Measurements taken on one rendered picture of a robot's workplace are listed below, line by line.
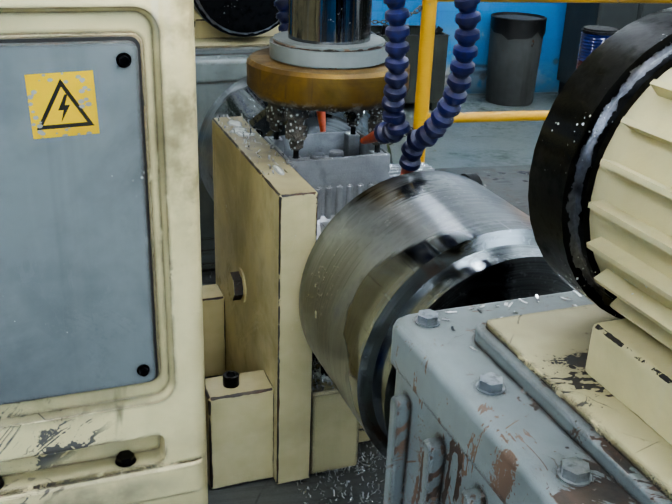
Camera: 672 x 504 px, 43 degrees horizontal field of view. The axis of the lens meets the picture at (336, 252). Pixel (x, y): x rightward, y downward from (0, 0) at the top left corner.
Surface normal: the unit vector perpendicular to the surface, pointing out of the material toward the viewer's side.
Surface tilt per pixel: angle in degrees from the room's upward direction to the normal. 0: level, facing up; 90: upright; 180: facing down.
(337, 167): 90
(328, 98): 90
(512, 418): 0
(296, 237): 90
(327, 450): 90
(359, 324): 69
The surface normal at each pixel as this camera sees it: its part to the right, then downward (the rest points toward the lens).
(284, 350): 0.34, 0.39
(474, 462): -0.94, 0.11
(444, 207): -0.12, -0.89
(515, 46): -0.20, 0.41
